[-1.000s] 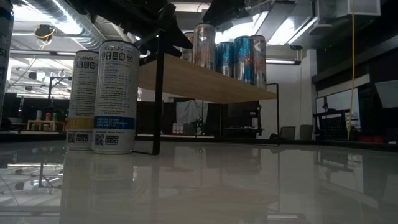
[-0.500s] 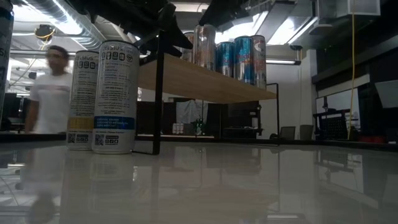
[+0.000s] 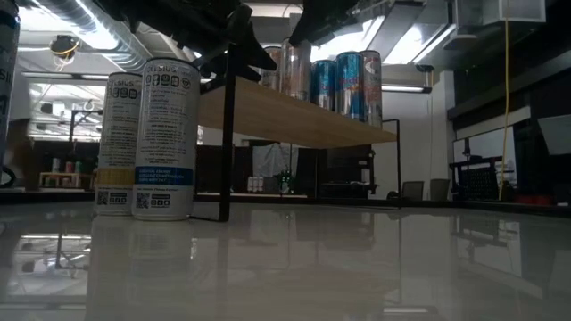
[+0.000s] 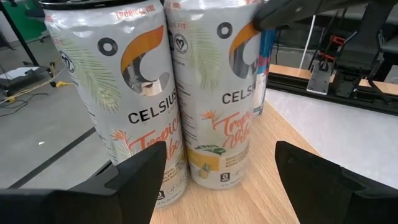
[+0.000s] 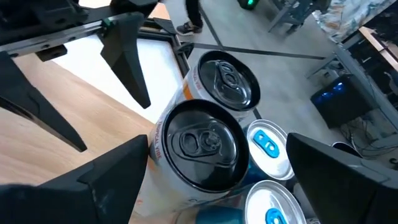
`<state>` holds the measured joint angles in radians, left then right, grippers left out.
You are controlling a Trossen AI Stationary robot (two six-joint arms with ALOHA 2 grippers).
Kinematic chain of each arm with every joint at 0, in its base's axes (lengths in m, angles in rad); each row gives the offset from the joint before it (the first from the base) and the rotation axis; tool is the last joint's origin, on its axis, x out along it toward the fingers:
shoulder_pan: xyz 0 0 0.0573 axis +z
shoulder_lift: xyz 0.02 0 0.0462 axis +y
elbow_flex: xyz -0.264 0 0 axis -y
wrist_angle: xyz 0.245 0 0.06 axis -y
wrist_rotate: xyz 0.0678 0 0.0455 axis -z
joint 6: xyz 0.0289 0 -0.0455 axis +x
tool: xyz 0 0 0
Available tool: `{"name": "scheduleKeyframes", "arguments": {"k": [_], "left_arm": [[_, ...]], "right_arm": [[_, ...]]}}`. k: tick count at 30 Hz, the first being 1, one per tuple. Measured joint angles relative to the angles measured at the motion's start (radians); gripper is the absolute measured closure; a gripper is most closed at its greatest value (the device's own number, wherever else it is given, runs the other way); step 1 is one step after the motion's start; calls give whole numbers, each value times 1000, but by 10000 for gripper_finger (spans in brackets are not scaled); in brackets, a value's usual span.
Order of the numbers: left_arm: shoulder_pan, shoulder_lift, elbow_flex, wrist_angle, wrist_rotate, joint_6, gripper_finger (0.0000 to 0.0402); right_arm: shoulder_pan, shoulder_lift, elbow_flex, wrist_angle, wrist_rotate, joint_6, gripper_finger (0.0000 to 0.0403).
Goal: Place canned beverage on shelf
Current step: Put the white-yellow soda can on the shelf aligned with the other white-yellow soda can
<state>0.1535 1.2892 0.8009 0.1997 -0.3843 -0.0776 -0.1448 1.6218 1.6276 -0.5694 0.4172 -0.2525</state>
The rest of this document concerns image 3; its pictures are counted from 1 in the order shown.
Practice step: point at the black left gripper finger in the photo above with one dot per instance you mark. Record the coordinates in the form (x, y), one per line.
(232, 69)
(254, 44)

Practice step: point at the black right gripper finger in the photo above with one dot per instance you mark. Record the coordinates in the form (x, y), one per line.
(316, 20)

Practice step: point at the white Celsius can orange logo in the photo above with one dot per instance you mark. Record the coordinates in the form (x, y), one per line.
(271, 67)

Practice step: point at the silver can black lid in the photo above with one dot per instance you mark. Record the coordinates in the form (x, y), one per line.
(296, 67)

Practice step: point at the blue silver Red Bull can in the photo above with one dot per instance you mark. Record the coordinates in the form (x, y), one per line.
(323, 84)
(349, 84)

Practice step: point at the white Celsius Peach Vibe can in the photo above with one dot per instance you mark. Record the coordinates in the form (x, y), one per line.
(373, 89)

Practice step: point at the white Celsius can blue band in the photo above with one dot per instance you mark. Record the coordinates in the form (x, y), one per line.
(165, 134)

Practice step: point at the white Celsius can yellow band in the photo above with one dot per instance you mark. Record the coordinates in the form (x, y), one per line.
(117, 147)

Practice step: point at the white Celsius can blue logo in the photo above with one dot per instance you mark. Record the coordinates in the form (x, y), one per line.
(6, 67)

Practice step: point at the pale hanging cloth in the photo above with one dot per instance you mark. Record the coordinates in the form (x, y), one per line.
(272, 160)

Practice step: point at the ceiling tube light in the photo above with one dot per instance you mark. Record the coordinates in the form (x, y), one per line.
(403, 88)

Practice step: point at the black cart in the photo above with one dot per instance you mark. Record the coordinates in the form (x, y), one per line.
(345, 171)

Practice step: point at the grey chair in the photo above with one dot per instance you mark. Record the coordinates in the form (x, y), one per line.
(412, 190)
(440, 189)

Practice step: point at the wooden crate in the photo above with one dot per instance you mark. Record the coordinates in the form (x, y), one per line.
(60, 179)

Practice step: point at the black perforated rack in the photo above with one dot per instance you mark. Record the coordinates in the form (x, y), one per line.
(479, 180)

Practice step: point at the grey angled panel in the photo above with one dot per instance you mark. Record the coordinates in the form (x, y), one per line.
(557, 134)

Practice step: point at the red bin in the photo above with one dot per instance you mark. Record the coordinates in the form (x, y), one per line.
(531, 200)

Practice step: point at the grey rectangular ceiling duct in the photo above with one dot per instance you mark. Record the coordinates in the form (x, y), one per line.
(397, 31)

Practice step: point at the silver spiral ceiling duct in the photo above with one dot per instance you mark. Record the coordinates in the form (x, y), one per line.
(67, 11)

